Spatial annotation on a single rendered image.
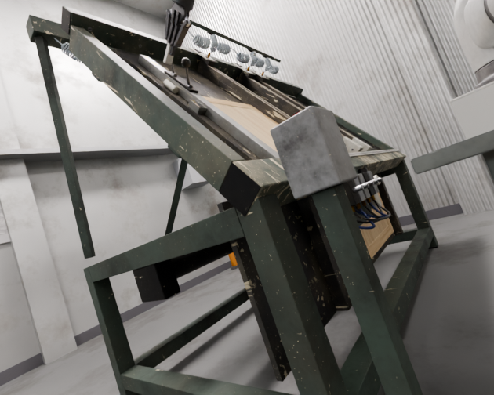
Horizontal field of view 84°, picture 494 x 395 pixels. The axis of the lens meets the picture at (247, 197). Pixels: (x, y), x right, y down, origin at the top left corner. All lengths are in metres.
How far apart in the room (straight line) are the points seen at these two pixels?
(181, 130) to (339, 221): 0.55
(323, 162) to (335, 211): 0.12
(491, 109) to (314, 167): 0.44
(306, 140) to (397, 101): 3.43
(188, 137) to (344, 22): 3.79
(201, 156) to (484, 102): 0.72
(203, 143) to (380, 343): 0.67
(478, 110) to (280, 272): 0.62
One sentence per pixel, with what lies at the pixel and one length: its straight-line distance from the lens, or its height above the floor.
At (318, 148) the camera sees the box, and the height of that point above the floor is 0.84.
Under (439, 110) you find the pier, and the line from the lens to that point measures 3.79.
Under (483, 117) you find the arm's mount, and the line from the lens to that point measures 0.87.
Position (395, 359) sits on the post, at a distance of 0.75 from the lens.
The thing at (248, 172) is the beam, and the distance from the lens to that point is 0.73.
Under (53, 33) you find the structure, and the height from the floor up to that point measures 2.11.
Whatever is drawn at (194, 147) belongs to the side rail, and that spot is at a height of 1.00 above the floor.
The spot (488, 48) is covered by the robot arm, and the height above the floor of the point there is 0.94.
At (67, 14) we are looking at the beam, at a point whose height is 1.86.
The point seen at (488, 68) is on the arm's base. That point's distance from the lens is 0.97.
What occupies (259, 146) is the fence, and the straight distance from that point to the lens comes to 1.00.
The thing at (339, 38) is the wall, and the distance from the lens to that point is 4.44.
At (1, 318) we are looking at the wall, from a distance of 4.06.
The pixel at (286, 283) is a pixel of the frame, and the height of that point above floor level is 0.56.
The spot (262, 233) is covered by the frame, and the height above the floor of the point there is 0.69.
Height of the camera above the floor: 0.74
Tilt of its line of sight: 4 degrees up
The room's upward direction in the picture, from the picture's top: 19 degrees counter-clockwise
